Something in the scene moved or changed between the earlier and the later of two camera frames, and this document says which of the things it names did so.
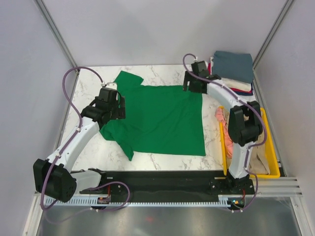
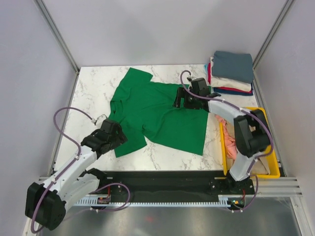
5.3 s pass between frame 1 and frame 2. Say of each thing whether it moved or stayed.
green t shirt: moved
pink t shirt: stayed
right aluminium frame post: stayed
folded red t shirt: stayed
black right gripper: moved
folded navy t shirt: stayed
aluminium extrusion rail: stayed
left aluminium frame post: stayed
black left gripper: moved
